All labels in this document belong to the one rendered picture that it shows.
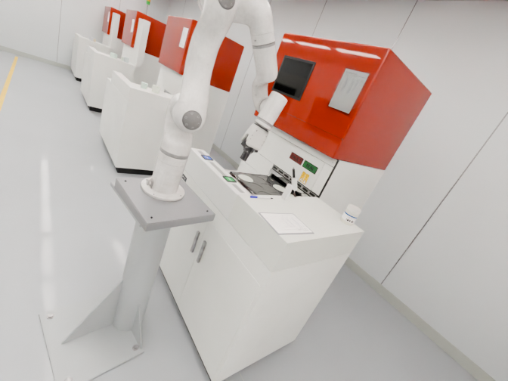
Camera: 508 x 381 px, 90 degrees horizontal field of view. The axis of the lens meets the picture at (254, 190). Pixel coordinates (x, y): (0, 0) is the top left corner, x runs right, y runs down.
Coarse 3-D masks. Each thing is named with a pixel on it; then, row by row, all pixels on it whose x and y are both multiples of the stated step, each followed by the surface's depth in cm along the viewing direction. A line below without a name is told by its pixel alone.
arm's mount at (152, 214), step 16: (128, 192) 101; (192, 192) 122; (144, 208) 97; (160, 208) 101; (176, 208) 105; (192, 208) 110; (208, 208) 116; (144, 224) 91; (160, 224) 94; (176, 224) 100; (192, 224) 106
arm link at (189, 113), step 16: (208, 0) 77; (224, 0) 76; (208, 16) 79; (224, 16) 79; (208, 32) 84; (224, 32) 85; (192, 48) 87; (208, 48) 87; (192, 64) 89; (208, 64) 90; (192, 80) 90; (208, 80) 93; (192, 96) 90; (208, 96) 95; (176, 112) 91; (192, 112) 91; (192, 128) 93
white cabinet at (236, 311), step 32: (224, 224) 122; (192, 256) 143; (224, 256) 121; (256, 256) 104; (192, 288) 142; (224, 288) 120; (256, 288) 103; (288, 288) 115; (320, 288) 140; (192, 320) 141; (224, 320) 119; (256, 320) 113; (288, 320) 137; (224, 352) 118; (256, 352) 135
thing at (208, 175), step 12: (192, 156) 149; (192, 168) 148; (204, 168) 138; (216, 168) 138; (204, 180) 137; (216, 180) 129; (204, 192) 137; (216, 192) 128; (228, 192) 120; (240, 192) 120; (216, 204) 128; (228, 204) 120; (228, 216) 120
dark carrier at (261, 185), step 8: (256, 176) 170; (264, 176) 176; (248, 184) 150; (256, 184) 155; (264, 184) 161; (272, 184) 166; (280, 184) 173; (256, 192) 144; (264, 192) 149; (272, 192) 154; (280, 192) 159
